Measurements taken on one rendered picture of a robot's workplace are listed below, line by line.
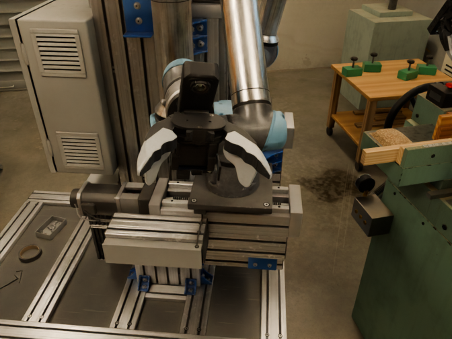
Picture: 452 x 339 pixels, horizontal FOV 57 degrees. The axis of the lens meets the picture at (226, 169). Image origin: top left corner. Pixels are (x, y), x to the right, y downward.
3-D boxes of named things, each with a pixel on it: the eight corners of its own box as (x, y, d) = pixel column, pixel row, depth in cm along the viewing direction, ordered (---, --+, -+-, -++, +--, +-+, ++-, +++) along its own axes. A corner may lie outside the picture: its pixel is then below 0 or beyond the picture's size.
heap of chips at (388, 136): (394, 130, 126) (396, 122, 125) (419, 151, 116) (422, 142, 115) (368, 133, 125) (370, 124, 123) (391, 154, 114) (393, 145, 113)
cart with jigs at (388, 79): (401, 125, 323) (422, 42, 288) (446, 164, 276) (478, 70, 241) (320, 132, 313) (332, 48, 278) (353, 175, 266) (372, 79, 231)
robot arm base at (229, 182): (202, 196, 112) (201, 165, 107) (209, 165, 125) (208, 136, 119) (259, 199, 111) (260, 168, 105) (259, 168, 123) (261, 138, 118)
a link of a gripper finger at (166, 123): (166, 161, 50) (202, 134, 57) (167, 148, 49) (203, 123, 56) (134, 148, 51) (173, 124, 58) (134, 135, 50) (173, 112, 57)
